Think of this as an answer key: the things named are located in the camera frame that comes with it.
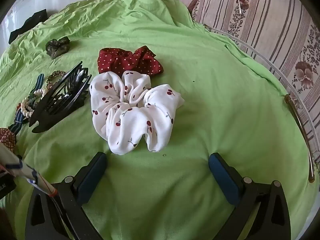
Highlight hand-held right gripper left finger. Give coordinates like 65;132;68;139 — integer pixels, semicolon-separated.
25;151;108;240

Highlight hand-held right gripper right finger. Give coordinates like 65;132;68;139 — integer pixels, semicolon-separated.
208;152;292;240

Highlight red checked scrunchie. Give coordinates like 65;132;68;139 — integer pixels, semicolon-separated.
0;127;17;153

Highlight white cherry print scrunchie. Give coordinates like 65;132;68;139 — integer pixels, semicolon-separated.
89;71;185;154

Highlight white bead bracelet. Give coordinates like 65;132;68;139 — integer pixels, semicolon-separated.
20;88;48;119

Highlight black hair claw clip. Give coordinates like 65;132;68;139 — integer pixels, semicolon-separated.
29;61;92;133

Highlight gold patterned hair tie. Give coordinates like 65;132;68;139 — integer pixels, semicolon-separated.
46;70;66;88

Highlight striped blue headband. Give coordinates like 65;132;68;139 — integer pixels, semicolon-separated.
7;74;44;132

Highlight red polka dot scrunchie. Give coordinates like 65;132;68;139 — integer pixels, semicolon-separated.
97;45;164;75

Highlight green cloth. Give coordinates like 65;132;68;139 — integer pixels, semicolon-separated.
0;0;320;240

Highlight brass curved bar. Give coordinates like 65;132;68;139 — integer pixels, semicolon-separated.
284;94;316;183

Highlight camouflage green scrunchie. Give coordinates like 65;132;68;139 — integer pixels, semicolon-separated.
45;36;71;60

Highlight black cloth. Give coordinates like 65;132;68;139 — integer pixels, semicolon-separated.
9;9;48;44

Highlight white wrapped cable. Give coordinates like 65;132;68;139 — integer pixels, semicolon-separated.
0;144;58;198

